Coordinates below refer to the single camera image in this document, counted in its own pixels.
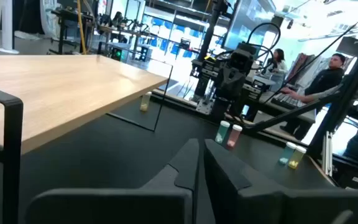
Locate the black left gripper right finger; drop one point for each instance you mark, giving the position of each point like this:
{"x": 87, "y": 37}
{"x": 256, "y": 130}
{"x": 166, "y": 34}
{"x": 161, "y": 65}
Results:
{"x": 259, "y": 202}

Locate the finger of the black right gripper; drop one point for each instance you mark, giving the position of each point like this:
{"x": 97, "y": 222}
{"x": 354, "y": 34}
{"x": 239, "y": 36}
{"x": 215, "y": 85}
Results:
{"x": 227, "y": 82}
{"x": 234, "y": 82}

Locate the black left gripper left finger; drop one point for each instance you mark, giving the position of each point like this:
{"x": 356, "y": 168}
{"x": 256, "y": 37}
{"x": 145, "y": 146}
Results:
{"x": 166, "y": 202}

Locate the red medicine bottle white cap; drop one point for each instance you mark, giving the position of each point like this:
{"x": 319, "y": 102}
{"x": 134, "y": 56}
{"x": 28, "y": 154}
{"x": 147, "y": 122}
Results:
{"x": 234, "y": 135}

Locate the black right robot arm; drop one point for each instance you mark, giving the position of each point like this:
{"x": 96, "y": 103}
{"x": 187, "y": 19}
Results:
{"x": 221, "y": 107}

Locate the wooden shelf black metal legs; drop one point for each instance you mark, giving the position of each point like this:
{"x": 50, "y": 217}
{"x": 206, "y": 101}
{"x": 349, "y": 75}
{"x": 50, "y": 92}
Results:
{"x": 57, "y": 87}

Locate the black computer keyboard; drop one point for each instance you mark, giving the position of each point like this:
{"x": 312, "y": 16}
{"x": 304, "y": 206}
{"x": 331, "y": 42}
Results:
{"x": 286, "y": 101}

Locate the large display screen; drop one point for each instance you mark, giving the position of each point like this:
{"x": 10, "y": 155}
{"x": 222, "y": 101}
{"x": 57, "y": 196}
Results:
{"x": 247, "y": 21}

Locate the office desk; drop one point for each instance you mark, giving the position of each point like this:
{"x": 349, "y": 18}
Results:
{"x": 303, "y": 113}

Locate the black workbench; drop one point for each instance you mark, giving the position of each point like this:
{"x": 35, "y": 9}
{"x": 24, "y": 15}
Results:
{"x": 73, "y": 18}

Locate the white stand pole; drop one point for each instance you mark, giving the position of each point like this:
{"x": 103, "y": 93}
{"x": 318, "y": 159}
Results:
{"x": 7, "y": 26}

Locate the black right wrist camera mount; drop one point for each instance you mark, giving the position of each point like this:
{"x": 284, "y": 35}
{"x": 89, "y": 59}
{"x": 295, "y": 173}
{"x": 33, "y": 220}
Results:
{"x": 240, "y": 59}

